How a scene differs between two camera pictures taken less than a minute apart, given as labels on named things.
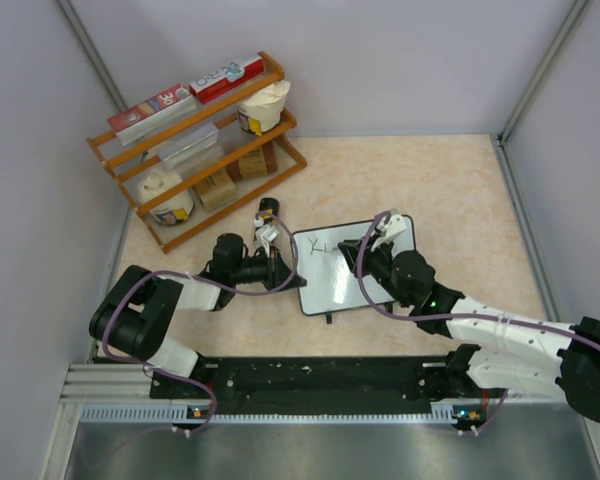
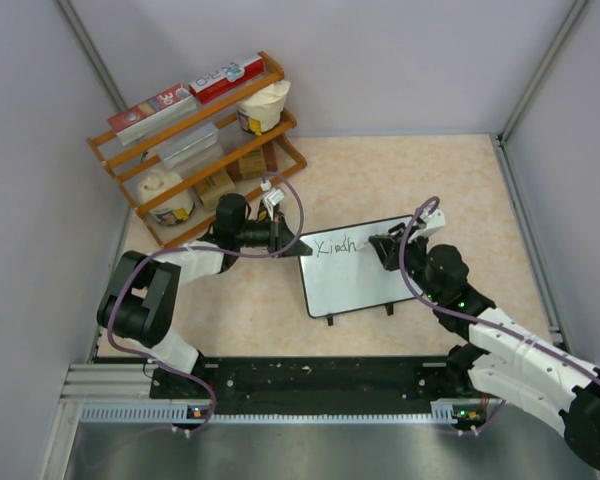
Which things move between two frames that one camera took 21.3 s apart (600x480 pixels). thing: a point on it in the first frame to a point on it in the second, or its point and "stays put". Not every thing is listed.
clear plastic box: x=197 y=141 stays put
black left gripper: x=277 y=272 to x=280 y=237
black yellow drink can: x=268 y=210 stays put
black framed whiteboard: x=331 y=283 stays put
